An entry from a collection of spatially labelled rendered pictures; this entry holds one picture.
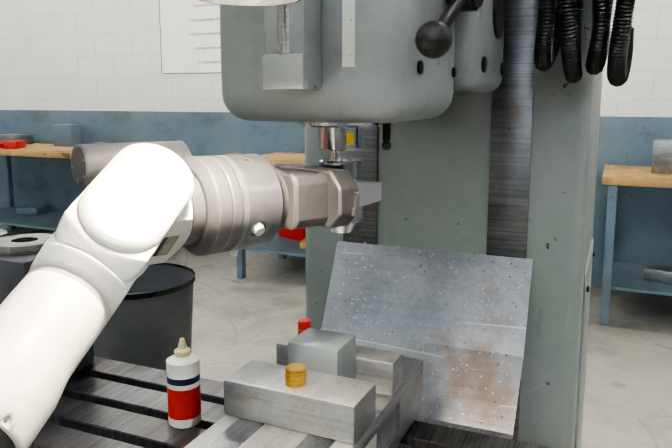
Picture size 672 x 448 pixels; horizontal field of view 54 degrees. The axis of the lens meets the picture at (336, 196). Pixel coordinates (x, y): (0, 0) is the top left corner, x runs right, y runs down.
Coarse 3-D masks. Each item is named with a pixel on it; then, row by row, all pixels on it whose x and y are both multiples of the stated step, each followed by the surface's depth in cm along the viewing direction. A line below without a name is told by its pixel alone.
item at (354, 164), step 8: (320, 160) 68; (328, 160) 68; (336, 160) 68; (344, 160) 68; (352, 160) 68; (360, 160) 68; (336, 168) 67; (344, 168) 67; (352, 168) 67; (360, 168) 68
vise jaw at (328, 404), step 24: (240, 384) 68; (264, 384) 67; (312, 384) 67; (336, 384) 67; (360, 384) 67; (240, 408) 68; (264, 408) 67; (288, 408) 66; (312, 408) 64; (336, 408) 63; (360, 408) 64; (312, 432) 65; (336, 432) 64; (360, 432) 64
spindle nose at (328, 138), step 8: (320, 128) 67; (328, 128) 66; (336, 128) 66; (344, 128) 66; (352, 128) 66; (360, 128) 67; (320, 136) 68; (328, 136) 67; (336, 136) 66; (344, 136) 66; (360, 136) 67; (320, 144) 68; (328, 144) 67; (336, 144) 66; (344, 144) 66; (360, 144) 67
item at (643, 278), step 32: (64, 128) 593; (288, 160) 469; (608, 192) 376; (0, 224) 579; (32, 224) 570; (608, 224) 378; (608, 256) 381; (608, 288) 383; (640, 288) 380; (608, 320) 385
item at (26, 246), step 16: (0, 240) 93; (16, 240) 94; (32, 240) 95; (0, 256) 89; (16, 256) 89; (32, 256) 89; (0, 272) 88; (16, 272) 87; (0, 288) 88; (0, 304) 89; (80, 368) 97
